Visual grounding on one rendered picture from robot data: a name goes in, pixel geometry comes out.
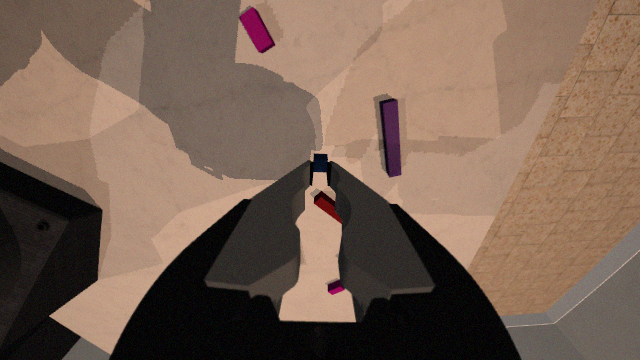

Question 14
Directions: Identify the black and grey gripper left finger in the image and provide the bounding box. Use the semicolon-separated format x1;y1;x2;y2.
109;160;314;360

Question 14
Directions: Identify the purple rod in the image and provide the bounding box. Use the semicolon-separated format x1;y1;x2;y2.
379;98;402;178

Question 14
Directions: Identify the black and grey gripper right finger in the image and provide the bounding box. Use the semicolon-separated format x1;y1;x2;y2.
327;161;521;360

